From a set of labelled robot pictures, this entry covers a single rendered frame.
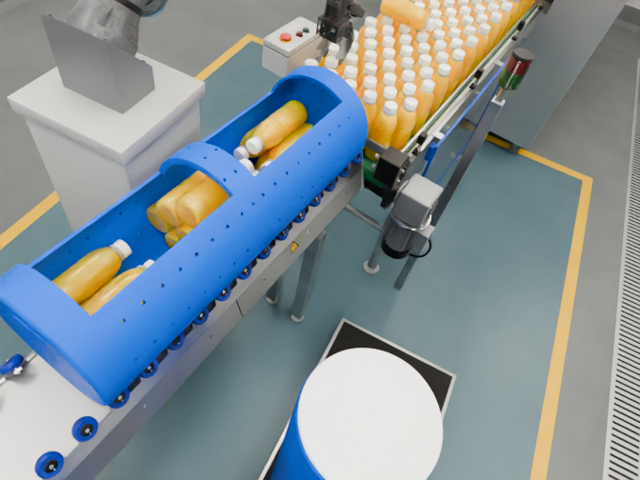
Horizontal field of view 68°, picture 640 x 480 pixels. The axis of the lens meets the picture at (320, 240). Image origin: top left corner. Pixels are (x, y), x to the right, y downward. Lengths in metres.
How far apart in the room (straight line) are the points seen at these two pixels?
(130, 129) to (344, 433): 0.80
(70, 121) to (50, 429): 0.65
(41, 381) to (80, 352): 0.31
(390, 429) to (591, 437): 1.61
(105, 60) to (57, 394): 0.69
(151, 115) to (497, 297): 1.89
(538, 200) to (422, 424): 2.33
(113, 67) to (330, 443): 0.88
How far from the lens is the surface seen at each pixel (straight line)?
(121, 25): 1.19
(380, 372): 0.99
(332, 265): 2.36
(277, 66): 1.62
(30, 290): 0.86
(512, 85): 1.57
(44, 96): 1.32
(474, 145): 1.71
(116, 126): 1.21
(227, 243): 0.94
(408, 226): 1.62
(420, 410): 0.99
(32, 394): 1.13
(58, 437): 1.08
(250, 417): 2.01
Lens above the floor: 1.93
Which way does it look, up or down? 52 degrees down
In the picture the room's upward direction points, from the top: 14 degrees clockwise
